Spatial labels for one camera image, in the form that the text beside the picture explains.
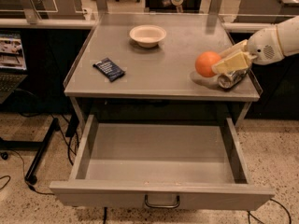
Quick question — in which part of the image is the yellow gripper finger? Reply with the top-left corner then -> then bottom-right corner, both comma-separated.
219,39 -> 248,58
211,51 -> 256,74

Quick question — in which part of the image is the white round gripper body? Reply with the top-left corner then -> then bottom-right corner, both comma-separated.
247,26 -> 284,65

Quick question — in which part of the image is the orange fruit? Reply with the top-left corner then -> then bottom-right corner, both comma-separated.
195,51 -> 221,77

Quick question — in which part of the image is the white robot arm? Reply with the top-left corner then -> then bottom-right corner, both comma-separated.
211,16 -> 299,74

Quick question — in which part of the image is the grey open top drawer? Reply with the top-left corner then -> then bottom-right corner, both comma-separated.
50,116 -> 275,211

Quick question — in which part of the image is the silver metal can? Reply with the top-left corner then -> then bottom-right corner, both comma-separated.
218,69 -> 248,89

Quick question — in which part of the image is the white paper bowl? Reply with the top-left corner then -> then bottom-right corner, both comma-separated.
129,25 -> 166,49

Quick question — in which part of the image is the grey metal cabinet table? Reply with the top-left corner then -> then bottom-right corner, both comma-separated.
64,13 -> 260,121

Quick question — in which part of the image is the dark blue snack packet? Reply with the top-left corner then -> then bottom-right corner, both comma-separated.
93,58 -> 125,82

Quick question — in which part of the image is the laptop with lit screen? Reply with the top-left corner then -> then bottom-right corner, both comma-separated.
0,30 -> 28,104

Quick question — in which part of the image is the black desk leg stand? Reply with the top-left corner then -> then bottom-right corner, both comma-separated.
0,118 -> 60,185

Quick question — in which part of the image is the black floor cable right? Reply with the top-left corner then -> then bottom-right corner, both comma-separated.
247,197 -> 292,224

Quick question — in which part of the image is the black floor cable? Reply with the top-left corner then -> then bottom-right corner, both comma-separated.
0,149 -> 55,196
247,197 -> 292,224

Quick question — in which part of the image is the metal drawer handle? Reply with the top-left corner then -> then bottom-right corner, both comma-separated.
144,194 -> 180,209

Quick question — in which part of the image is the black floor cable left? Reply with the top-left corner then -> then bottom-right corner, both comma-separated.
0,149 -> 55,196

